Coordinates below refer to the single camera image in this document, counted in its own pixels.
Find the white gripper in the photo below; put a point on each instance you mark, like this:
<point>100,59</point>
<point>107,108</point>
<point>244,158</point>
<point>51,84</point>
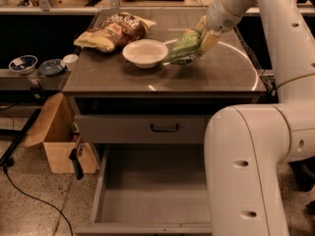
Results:
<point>219,18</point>

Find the green jalapeno chip bag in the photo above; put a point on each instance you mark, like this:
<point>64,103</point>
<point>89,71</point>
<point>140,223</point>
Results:
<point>185,49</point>

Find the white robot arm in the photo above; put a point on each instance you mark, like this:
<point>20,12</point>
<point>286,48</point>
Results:
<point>245,143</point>

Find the brown sea salt chip bag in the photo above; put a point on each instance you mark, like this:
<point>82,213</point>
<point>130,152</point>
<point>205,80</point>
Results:
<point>115,31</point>

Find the grey drawer cabinet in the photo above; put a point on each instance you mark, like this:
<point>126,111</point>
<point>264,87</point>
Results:
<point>108,84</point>

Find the grey upper drawer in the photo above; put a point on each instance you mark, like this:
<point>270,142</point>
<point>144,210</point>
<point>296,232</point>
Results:
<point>133,129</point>

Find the open grey lower drawer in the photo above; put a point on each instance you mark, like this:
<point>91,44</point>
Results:
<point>150,190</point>

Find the white bowl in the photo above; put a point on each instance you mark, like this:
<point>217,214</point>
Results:
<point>145,53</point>

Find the small white cup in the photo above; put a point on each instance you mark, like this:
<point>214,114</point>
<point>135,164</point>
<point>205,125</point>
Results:
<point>70,61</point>

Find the dark blue bowl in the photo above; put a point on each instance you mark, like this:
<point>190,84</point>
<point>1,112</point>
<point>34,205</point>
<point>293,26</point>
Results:
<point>52,67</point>

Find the cardboard box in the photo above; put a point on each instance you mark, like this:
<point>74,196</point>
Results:
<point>52,130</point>

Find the blue patterned bowl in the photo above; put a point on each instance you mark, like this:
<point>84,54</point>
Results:
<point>23,65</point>

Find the black handled tool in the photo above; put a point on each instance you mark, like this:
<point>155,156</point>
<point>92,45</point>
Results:
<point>73,156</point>

